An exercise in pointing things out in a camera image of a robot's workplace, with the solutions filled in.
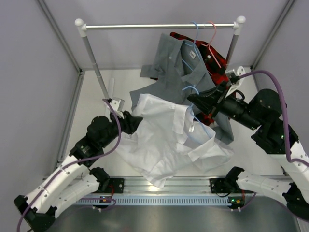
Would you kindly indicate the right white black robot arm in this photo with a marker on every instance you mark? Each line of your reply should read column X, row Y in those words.
column 262, row 114

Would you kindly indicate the red black plaid shirt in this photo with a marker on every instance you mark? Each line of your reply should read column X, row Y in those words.
column 215, row 64

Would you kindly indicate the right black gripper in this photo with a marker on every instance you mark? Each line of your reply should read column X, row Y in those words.
column 208, row 101

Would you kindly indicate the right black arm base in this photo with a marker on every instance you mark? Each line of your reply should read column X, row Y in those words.
column 236, row 196

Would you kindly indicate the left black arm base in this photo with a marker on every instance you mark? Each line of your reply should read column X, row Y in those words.
column 115, row 185

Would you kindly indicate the white shirt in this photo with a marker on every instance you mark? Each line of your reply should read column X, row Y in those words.
column 168, row 140

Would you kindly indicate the light blue hanger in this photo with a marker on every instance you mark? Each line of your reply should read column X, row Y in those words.
column 192, row 113

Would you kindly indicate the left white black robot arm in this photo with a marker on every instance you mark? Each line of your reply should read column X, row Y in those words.
column 74, row 178

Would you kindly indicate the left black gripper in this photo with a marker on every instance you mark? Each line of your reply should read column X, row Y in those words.
column 131, row 123

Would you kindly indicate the pink wire hanger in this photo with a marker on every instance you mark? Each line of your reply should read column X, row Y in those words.
column 212, row 38

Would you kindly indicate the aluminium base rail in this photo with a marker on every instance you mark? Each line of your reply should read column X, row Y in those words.
column 182, row 185

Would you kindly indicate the blue hanger holding grey shirt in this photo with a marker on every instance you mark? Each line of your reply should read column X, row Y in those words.
column 196, row 36

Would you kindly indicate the slotted grey cable duct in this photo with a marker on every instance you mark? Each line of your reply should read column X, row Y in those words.
column 172, row 200

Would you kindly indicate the white metal clothes rack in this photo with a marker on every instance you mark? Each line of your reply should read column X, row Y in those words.
column 83, row 28

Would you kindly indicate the grey button-up shirt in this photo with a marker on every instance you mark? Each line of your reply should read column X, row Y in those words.
column 178, row 66

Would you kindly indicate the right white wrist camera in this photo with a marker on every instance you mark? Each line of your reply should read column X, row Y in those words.
column 233, row 76

